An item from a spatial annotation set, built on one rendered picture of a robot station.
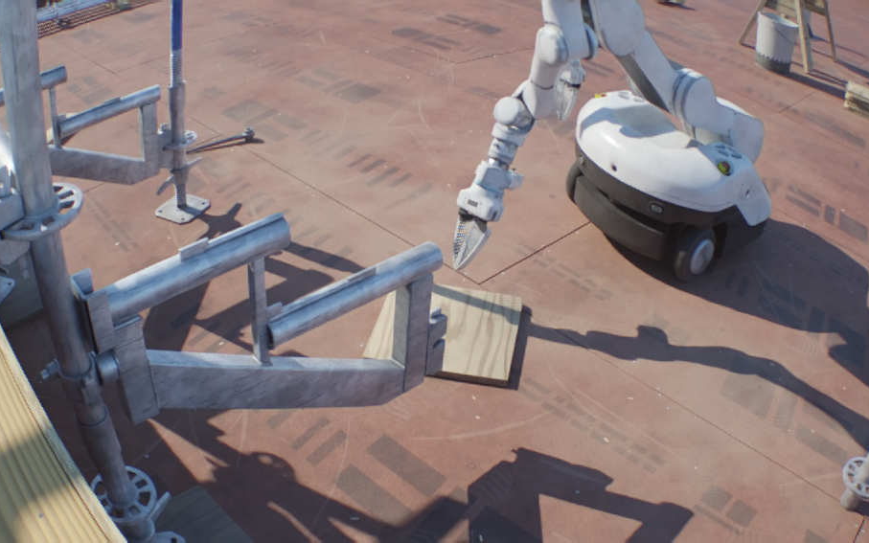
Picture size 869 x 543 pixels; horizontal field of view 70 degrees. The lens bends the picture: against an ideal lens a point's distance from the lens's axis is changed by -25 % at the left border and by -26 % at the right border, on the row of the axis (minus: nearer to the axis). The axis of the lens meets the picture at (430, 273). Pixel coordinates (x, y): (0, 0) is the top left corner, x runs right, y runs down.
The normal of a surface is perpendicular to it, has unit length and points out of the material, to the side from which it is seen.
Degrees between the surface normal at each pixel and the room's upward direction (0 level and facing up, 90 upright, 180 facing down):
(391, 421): 0
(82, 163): 90
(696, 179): 56
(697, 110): 90
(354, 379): 90
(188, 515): 0
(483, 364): 0
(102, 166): 90
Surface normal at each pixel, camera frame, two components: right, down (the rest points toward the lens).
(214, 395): 0.70, 0.43
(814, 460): 0.06, -0.83
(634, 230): -0.61, 0.40
